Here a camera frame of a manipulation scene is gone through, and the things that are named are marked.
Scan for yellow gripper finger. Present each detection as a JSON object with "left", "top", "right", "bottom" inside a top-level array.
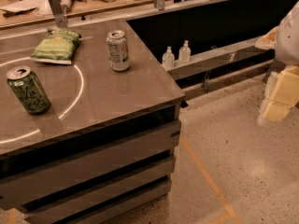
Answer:
[
  {"left": 257, "top": 65, "right": 299, "bottom": 124},
  {"left": 255, "top": 27, "right": 278, "bottom": 50}
]

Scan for white 7up soda can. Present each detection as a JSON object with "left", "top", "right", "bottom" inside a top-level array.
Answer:
[{"left": 107, "top": 30, "right": 130, "bottom": 72}]

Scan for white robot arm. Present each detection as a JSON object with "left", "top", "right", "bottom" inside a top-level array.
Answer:
[{"left": 255, "top": 2, "right": 299, "bottom": 125}]

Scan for green soda can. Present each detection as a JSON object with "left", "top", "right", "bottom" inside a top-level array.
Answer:
[{"left": 7, "top": 65, "right": 50, "bottom": 115}]

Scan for right clear sanitizer bottle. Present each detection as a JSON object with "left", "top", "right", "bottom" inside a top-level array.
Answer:
[{"left": 178, "top": 40, "right": 191, "bottom": 63}]

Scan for clear sanitizer bottle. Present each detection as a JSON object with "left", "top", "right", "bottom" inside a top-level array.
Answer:
[
  {"left": 162, "top": 47, "right": 175, "bottom": 68},
  {"left": 178, "top": 40, "right": 191, "bottom": 63}
]

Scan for left clear sanitizer bottle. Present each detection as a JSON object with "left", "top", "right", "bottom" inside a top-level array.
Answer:
[{"left": 162, "top": 47, "right": 175, "bottom": 68}]

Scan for green chip bag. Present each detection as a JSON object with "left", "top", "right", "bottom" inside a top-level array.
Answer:
[{"left": 30, "top": 29, "right": 81, "bottom": 65}]

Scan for white papers on desk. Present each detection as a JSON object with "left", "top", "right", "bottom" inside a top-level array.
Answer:
[{"left": 0, "top": 0, "right": 46, "bottom": 13}]

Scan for grey metal bracket post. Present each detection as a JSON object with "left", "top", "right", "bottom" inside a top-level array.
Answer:
[{"left": 48, "top": 0, "right": 67, "bottom": 28}]

